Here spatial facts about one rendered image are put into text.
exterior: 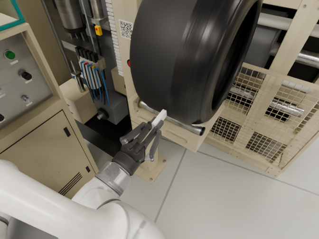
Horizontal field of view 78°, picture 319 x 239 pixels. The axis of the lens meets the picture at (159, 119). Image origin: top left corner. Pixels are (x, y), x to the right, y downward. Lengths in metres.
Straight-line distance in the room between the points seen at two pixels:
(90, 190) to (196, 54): 0.44
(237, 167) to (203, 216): 0.54
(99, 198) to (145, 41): 0.44
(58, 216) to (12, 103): 0.78
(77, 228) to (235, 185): 1.58
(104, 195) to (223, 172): 1.44
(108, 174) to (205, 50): 0.41
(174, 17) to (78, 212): 0.50
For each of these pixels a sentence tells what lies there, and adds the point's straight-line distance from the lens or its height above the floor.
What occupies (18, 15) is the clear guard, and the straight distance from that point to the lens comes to 0.97.
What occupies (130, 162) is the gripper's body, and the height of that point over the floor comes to 1.09.
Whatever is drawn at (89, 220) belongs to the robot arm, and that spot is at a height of 1.23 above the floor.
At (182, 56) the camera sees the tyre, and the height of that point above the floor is 1.30.
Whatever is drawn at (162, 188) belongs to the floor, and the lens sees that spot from 1.71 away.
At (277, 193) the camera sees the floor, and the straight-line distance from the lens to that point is 1.94.
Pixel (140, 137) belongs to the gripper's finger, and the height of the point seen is 1.09.
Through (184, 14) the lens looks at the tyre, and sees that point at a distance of 0.58.
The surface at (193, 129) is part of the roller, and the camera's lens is 0.87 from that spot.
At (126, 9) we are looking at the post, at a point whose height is 1.30.
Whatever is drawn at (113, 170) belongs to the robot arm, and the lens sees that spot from 0.55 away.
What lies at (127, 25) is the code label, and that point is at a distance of 0.89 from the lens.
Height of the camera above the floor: 1.58
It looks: 48 degrees down
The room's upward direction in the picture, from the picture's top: straight up
